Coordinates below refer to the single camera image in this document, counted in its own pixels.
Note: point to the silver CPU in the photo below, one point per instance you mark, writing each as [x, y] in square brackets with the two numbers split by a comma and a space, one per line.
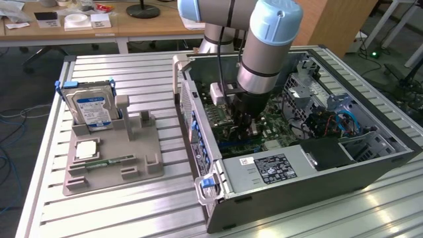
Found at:
[86, 150]

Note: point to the clear plastic bag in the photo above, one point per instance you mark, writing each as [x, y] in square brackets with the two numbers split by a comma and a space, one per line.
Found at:
[10, 11]

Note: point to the grey power supply unit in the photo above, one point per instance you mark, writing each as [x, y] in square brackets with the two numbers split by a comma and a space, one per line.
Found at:
[267, 168]

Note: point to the black round lamp base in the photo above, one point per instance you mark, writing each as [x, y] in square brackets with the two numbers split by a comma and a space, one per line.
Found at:
[142, 11]

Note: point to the hard disk in blue caddy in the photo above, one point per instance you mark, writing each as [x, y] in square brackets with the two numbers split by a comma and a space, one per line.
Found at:
[89, 109]

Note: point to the white table frame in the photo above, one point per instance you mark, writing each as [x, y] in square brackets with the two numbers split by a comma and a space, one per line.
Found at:
[397, 24]

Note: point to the grey parts rack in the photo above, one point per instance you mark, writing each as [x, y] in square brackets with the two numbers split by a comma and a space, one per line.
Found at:
[108, 178]

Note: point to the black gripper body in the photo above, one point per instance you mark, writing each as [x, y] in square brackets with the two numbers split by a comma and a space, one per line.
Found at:
[251, 104]

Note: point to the white paper label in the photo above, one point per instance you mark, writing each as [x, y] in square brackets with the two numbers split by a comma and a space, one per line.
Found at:
[17, 25]

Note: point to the blue expansion slot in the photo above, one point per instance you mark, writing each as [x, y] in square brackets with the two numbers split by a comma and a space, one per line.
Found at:
[228, 144]

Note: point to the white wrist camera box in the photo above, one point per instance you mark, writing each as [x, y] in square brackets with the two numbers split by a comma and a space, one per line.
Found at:
[217, 94]

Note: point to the green RAM stick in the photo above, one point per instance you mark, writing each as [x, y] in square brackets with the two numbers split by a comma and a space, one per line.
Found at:
[108, 161]

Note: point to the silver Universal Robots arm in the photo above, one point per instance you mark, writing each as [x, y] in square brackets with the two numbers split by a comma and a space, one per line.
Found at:
[267, 49]

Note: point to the white round tape holder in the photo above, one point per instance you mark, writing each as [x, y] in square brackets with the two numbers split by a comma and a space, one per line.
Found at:
[77, 22]

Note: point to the plain white box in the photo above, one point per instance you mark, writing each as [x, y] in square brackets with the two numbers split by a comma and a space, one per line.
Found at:
[100, 21]

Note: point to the wooden desk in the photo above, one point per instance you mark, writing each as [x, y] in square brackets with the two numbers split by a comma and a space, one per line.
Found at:
[148, 27]

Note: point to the red packet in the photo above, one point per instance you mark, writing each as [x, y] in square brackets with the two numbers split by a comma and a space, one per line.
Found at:
[102, 8]

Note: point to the open grey PC case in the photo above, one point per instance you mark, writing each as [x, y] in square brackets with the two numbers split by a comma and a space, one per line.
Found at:
[297, 193]

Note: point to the wooden cabinet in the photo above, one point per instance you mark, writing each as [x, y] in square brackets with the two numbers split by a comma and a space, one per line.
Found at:
[333, 24]

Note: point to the white box with black top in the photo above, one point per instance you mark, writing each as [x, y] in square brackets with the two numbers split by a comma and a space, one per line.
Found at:
[46, 19]

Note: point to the blue case latch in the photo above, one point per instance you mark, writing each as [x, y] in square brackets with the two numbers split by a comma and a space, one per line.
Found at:
[207, 184]

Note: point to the metal disk bay cage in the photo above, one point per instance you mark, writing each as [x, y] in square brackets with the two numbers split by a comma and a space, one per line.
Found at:
[305, 91]

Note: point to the black air shroud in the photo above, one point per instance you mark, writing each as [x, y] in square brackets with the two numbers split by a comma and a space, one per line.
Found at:
[325, 153]

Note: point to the device with green light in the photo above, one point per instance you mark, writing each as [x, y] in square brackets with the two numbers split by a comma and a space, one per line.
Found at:
[373, 54]

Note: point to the green motherboard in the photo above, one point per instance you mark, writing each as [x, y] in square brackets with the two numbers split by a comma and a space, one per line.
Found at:
[277, 129]

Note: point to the stack of white cardboard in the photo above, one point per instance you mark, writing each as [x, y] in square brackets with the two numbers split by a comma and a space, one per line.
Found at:
[188, 23]

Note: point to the black office chair base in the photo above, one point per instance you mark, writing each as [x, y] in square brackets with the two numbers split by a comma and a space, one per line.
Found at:
[38, 55]

